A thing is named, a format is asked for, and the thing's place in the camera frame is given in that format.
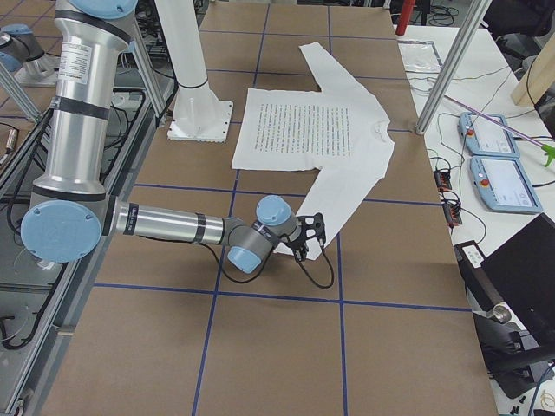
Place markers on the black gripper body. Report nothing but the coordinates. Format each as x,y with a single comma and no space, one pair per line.
297,248

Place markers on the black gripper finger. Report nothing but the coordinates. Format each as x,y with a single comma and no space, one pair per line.
300,253

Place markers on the white long-sleeve printed shirt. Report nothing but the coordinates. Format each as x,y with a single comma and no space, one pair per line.
340,130

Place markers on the third grey robot base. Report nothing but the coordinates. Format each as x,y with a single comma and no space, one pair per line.
24,57

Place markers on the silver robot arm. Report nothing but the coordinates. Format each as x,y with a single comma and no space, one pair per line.
70,209

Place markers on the orange black circuit board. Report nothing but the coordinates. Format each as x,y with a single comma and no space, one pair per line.
442,179

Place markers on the upper blue teach pendant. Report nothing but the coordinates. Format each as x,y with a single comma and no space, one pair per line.
484,138

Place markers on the blue teach pendant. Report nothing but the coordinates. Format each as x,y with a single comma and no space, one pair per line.
484,138
503,185

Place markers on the lower blue teach pendant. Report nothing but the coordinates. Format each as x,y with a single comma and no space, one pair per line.
503,185

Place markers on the clear plastic bag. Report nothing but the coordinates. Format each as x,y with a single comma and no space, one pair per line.
420,56

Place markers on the black laptop computer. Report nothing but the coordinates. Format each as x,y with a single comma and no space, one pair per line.
516,282

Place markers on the black monitor stand base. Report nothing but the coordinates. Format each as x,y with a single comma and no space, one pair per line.
513,358

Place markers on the purple grabber stick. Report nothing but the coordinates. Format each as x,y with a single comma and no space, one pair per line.
547,149

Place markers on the wooden beam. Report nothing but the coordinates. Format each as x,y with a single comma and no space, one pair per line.
534,19

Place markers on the red cylinder post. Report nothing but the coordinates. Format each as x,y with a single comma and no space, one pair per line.
405,16

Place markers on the grey aluminium frame post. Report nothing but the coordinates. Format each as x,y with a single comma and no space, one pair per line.
471,23

